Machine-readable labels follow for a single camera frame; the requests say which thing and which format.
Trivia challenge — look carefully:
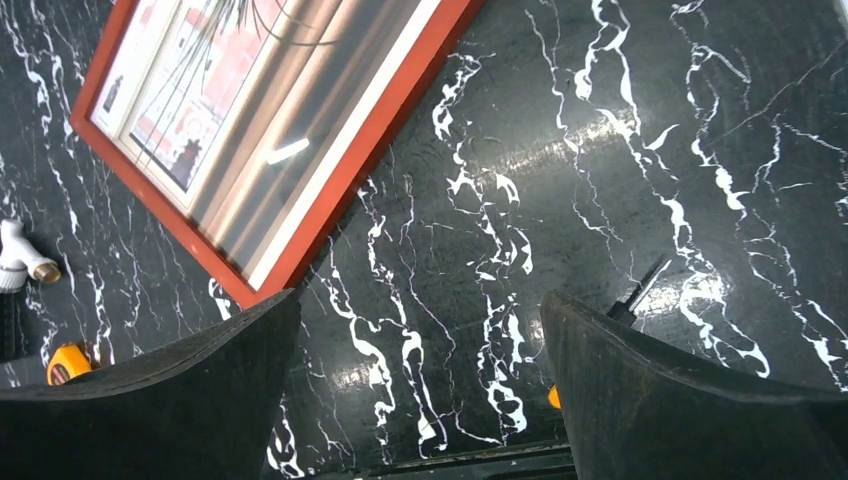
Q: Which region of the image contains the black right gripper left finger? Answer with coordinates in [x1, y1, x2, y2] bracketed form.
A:
[1, 290, 301, 479]

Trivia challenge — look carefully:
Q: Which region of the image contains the white plastic pipe fitting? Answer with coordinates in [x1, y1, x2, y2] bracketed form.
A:
[1, 219, 62, 294]

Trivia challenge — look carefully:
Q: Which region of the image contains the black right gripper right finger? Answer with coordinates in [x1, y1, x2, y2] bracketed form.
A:
[540, 290, 847, 479]

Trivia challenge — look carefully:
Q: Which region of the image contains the yellow handled screwdriver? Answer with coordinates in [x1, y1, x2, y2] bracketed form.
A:
[540, 260, 673, 433]

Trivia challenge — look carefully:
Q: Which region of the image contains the red wooden picture frame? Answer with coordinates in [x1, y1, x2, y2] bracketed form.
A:
[70, 1, 480, 308]

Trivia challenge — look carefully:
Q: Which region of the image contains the yellow tape measure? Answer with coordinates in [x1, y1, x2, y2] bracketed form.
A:
[47, 343, 93, 386]

